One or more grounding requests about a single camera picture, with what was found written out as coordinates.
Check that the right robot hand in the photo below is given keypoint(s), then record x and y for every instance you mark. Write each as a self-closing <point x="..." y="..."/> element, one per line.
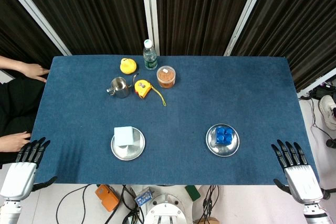
<point x="302" y="182"/>

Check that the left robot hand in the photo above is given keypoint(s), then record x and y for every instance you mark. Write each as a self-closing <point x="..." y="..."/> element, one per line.
<point x="18" y="179"/>

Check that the person's left hand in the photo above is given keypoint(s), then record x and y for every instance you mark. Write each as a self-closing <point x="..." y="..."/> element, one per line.
<point x="32" y="70"/>

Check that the person's right hand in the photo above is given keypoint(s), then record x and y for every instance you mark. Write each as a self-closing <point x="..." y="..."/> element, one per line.
<point x="10" y="142"/>

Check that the blue toy brick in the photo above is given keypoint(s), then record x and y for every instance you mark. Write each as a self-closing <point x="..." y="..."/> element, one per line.
<point x="223" y="135"/>

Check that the light blue cube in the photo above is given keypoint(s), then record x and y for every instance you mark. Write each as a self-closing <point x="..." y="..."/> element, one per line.
<point x="123" y="135"/>

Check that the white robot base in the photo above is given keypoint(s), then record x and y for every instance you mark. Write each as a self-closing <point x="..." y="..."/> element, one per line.
<point x="168" y="208"/>

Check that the person's left forearm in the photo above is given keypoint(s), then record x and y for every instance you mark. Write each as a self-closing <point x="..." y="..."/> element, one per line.
<point x="9" y="63"/>

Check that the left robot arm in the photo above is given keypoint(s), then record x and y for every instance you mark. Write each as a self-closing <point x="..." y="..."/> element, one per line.
<point x="9" y="212"/>

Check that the person's black clothing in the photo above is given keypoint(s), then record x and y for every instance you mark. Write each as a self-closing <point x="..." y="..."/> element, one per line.
<point x="15" y="103"/>

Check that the black pleated curtain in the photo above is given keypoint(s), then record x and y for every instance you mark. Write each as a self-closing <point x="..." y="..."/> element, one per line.
<point x="15" y="30"/>
<point x="199" y="11"/>
<point x="296" y="24"/>
<point x="92" y="11"/>

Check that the white sneaker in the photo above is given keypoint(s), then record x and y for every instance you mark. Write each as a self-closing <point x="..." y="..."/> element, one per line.
<point x="328" y="111"/>

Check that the round metal plate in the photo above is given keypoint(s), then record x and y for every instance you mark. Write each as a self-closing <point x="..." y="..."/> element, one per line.
<point x="223" y="150"/>
<point x="130" y="151"/>

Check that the stainless steel spouted pitcher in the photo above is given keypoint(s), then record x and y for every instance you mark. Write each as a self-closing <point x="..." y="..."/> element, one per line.
<point x="120" y="89"/>

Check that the orange handheld device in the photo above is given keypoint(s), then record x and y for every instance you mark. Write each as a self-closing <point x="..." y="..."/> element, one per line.
<point x="107" y="197"/>

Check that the black power adapter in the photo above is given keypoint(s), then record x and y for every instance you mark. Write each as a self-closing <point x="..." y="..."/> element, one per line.
<point x="325" y="91"/>

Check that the yellow pear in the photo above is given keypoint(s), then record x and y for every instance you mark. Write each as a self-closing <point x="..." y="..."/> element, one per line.
<point x="128" y="66"/>

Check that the green rectangular object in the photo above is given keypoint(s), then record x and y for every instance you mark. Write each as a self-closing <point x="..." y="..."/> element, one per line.
<point x="193" y="193"/>

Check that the yellow tape measure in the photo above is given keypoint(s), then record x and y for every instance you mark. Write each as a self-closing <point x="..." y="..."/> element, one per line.
<point x="142" y="88"/>

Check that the clear plastic water bottle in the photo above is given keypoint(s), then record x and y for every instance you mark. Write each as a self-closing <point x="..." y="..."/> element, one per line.
<point x="150" y="58"/>

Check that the blue and white box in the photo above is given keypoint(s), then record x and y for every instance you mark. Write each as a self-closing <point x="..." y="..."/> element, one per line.
<point x="144" y="197"/>

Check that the clear jar of rubber bands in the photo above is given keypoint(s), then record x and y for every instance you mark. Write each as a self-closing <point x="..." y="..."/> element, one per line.
<point x="166" y="77"/>

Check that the blue table cloth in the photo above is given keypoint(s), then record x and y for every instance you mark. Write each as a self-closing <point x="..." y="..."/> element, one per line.
<point x="183" y="113"/>

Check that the white frame post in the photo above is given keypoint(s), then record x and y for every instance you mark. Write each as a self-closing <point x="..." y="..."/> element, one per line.
<point x="246" y="11"/>
<point x="34" y="11"/>
<point x="149" y="11"/>
<point x="317" y="82"/>

